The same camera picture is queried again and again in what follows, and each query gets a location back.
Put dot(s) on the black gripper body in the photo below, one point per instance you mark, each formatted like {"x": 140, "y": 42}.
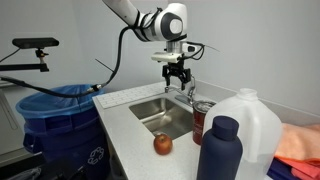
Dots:
{"x": 176, "y": 70}

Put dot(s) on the chrome tap faucet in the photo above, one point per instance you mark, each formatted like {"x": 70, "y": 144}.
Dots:
{"x": 190, "y": 95}

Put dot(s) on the stainless steel sink basin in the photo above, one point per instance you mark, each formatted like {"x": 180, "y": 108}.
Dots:
{"x": 160, "y": 116}

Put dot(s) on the white brick tile mat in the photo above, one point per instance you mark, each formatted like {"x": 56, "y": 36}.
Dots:
{"x": 133, "y": 94}

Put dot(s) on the red tumbler with steel lid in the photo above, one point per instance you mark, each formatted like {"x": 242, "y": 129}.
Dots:
{"x": 199, "y": 123}

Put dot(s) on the red apple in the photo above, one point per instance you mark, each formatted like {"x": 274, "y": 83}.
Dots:
{"x": 163, "y": 144}

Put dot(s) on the navy blue water bottle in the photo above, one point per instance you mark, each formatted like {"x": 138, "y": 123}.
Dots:
{"x": 220, "y": 153}

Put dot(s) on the translucent plastic gallon jug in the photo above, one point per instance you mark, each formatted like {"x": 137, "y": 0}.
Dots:
{"x": 260, "y": 130}

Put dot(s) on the blue recycling bin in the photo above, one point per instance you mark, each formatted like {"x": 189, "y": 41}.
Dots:
{"x": 66, "y": 140}

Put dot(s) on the blue bin liner bag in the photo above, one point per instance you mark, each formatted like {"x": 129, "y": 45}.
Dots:
{"x": 50, "y": 101}

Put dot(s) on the peach cloth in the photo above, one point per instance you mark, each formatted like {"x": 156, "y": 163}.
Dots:
{"x": 300, "y": 140}

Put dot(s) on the red-orange cloth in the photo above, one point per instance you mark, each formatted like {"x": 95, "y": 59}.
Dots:
{"x": 303, "y": 168}

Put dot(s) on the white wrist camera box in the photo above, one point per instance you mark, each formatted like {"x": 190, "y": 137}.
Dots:
{"x": 166, "y": 57}

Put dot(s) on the black camera bar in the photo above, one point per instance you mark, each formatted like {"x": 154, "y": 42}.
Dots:
{"x": 35, "y": 42}

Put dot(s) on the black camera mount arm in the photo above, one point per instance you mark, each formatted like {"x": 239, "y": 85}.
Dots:
{"x": 30, "y": 67}

